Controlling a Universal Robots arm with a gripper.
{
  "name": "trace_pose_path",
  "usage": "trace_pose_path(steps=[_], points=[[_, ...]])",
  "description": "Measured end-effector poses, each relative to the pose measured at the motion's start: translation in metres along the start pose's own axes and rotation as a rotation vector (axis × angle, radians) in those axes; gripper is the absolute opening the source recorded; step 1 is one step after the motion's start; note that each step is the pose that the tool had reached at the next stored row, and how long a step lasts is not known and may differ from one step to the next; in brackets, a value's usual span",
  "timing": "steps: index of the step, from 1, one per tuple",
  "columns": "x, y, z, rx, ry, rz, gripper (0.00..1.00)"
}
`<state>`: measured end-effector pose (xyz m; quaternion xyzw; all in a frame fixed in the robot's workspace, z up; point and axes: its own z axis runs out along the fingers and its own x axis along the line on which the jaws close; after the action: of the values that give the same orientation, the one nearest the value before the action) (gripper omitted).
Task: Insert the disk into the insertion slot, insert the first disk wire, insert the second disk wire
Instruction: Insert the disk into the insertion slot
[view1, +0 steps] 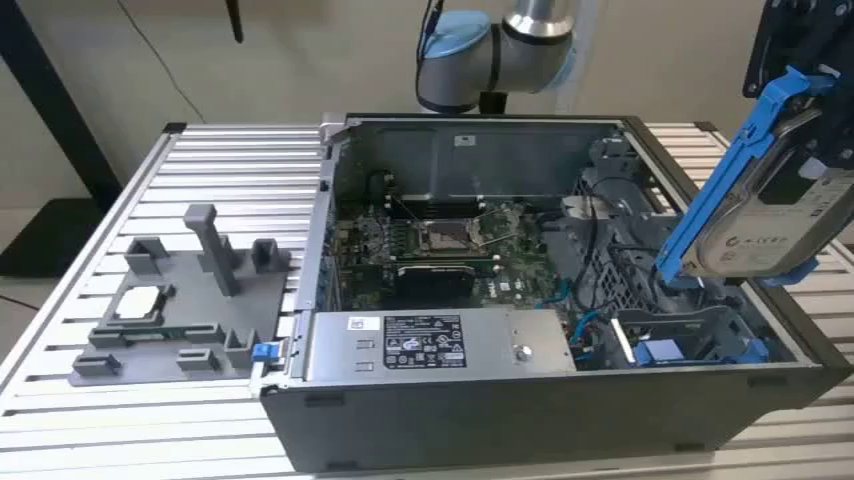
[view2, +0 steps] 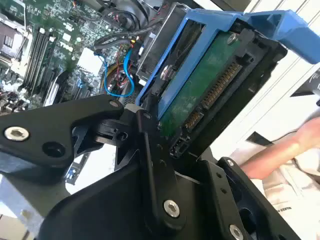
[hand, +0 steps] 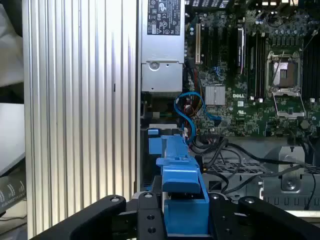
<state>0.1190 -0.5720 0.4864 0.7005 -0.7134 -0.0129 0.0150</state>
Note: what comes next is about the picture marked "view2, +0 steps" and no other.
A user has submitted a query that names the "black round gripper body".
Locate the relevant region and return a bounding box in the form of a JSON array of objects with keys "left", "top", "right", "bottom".
[{"left": 36, "top": 162, "right": 223, "bottom": 240}]

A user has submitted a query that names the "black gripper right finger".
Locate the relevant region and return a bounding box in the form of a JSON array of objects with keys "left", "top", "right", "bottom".
[{"left": 186, "top": 151, "right": 302, "bottom": 240}]

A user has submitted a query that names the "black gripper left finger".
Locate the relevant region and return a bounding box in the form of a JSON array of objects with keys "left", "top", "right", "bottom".
[{"left": 0, "top": 94, "right": 187, "bottom": 230}]

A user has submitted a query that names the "hard disk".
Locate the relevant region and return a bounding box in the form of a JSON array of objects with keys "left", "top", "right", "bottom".
[{"left": 134, "top": 8, "right": 320, "bottom": 160}]

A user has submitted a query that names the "black sleeved disk wire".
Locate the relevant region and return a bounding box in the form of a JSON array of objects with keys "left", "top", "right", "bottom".
[{"left": 93, "top": 18, "right": 167, "bottom": 52}]

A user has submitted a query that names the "bare person hand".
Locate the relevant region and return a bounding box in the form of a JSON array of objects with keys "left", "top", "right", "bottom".
[{"left": 298, "top": 116, "right": 320, "bottom": 149}]

